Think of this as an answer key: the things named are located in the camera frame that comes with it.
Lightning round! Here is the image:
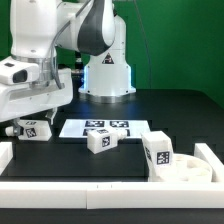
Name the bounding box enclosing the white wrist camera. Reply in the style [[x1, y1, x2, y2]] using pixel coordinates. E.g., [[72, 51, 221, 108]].
[[0, 57, 39, 85]]

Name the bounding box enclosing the white round stool seat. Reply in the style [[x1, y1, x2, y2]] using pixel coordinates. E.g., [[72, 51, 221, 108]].
[[147, 153, 214, 183]]

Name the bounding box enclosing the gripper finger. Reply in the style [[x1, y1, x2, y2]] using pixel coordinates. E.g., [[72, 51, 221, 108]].
[[46, 108, 58, 124], [12, 118, 23, 136]]

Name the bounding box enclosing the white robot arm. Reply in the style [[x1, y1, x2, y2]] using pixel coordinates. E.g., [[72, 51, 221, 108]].
[[0, 0, 136, 140]]

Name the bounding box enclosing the white marker sheet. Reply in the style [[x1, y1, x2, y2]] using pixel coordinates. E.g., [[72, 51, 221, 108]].
[[59, 119, 150, 139]]

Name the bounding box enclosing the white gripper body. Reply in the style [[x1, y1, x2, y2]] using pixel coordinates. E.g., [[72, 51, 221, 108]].
[[0, 68, 73, 122]]

